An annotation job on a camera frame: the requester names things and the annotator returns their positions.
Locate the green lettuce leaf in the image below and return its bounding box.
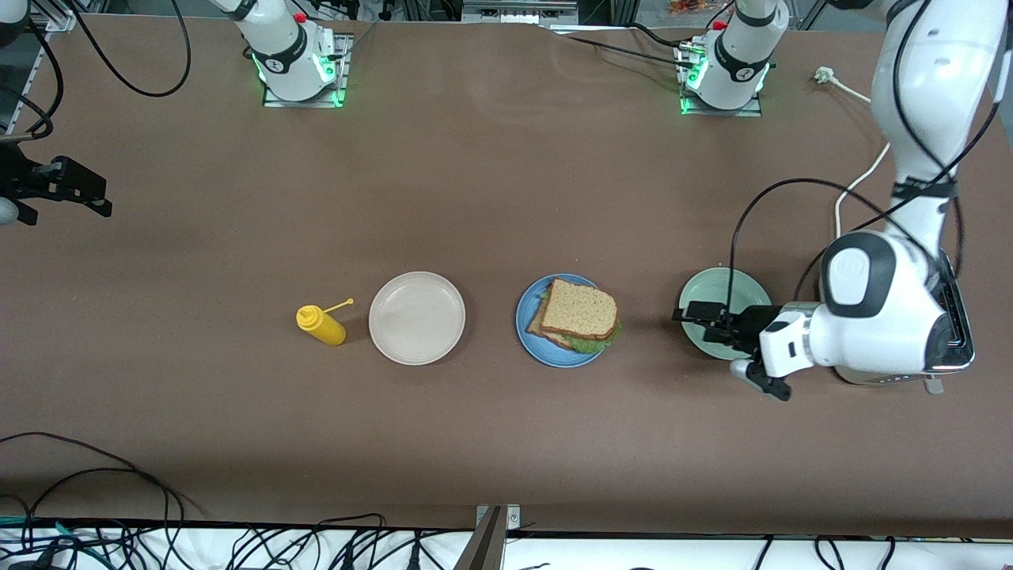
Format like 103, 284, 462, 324
540, 289, 624, 355

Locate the brown bread slice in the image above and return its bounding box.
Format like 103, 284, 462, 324
525, 299, 577, 352
540, 278, 619, 342

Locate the yellow squeeze bottle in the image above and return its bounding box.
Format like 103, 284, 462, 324
296, 298, 355, 347

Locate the light green round plate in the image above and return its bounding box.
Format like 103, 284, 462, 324
678, 268, 773, 362

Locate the blue round plate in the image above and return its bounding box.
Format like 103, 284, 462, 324
516, 274, 614, 369

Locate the beige round plate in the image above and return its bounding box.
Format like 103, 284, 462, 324
369, 272, 467, 367

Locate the beige chrome toaster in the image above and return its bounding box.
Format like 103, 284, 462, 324
835, 252, 976, 395

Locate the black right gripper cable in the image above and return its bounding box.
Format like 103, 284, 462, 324
0, 16, 64, 143

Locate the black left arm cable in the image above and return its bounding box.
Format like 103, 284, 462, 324
728, 0, 1002, 317

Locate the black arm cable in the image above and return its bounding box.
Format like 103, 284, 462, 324
728, 0, 1002, 317
70, 0, 193, 99

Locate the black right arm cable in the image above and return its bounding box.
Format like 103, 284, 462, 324
70, 0, 193, 99

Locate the aluminium corner bracket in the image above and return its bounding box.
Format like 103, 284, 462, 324
32, 0, 80, 32

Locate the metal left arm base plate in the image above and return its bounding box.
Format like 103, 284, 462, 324
677, 40, 765, 118

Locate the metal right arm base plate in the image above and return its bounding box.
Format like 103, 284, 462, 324
261, 32, 354, 109

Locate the white toaster power cable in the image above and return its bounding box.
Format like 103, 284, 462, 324
814, 66, 893, 240

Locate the silver metal bracket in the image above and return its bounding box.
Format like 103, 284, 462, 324
475, 504, 522, 530

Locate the teal cable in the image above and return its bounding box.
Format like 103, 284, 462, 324
0, 516, 108, 568

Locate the dark metal mount post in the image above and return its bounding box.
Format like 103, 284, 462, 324
453, 507, 507, 570

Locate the aluminium frame profile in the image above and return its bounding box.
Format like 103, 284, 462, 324
461, 0, 580, 26

